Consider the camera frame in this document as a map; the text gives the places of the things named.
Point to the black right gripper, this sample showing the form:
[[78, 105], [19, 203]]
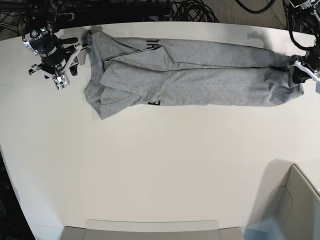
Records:
[[52, 53]]

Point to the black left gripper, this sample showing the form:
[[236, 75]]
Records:
[[311, 61]]

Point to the grey T-shirt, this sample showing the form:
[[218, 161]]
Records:
[[177, 72]]

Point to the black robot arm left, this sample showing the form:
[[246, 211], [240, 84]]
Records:
[[307, 14]]

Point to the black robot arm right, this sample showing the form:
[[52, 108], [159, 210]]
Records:
[[39, 36]]

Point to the beige bin right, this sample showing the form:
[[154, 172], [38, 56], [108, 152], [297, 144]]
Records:
[[296, 206]]

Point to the beige bin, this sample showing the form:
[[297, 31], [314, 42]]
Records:
[[133, 230], [296, 206]]

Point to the beige bin bottom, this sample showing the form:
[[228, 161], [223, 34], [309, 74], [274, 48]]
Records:
[[133, 230]]

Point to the blue blurred object corner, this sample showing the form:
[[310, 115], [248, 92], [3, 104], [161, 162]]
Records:
[[267, 229]]

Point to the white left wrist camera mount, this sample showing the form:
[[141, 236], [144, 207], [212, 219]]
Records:
[[315, 76]]

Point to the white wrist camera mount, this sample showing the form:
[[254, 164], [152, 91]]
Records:
[[61, 79], [315, 76]]

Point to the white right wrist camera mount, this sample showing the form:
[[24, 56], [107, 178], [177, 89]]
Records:
[[61, 79]]

